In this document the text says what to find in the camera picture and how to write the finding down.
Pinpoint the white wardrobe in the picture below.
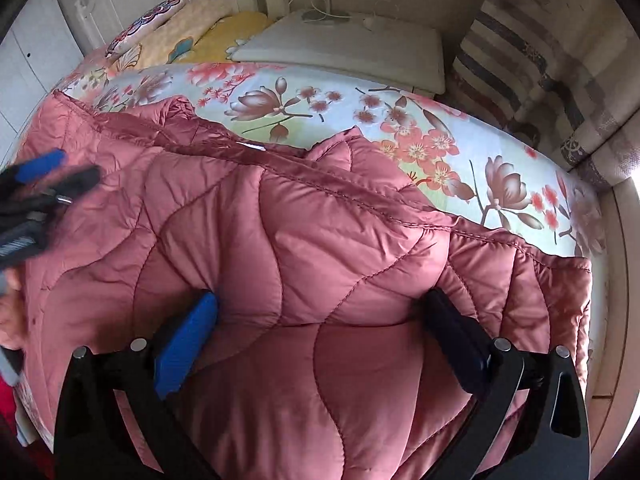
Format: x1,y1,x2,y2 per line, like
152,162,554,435
0,0,83,156

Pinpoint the yellow printed blanket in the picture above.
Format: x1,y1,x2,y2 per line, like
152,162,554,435
170,10,276,66

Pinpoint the printed striped curtain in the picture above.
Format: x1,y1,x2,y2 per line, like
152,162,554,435
450,0,640,191

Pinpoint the white nightstand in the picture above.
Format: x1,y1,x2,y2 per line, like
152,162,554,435
230,9,446,96

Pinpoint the person's left hand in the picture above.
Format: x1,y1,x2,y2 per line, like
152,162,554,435
0,270,27,356

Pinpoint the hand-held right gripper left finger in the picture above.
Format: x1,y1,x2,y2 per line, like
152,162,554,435
54,290,221,480

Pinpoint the white window sill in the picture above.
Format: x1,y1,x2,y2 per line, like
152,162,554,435
585,175,640,411

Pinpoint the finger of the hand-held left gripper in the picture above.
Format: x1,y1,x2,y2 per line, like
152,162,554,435
10,149,68,183
45,165,101,206

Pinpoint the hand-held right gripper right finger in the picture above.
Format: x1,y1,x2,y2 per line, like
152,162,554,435
422,287,593,480

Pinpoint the floral bed sheet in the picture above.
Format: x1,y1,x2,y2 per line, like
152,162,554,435
60,57,608,261

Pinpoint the cream textured pillow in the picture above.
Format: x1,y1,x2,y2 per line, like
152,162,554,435
140,0,236,63

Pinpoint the pink quilted jacket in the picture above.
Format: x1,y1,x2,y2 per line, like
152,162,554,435
10,90,593,480

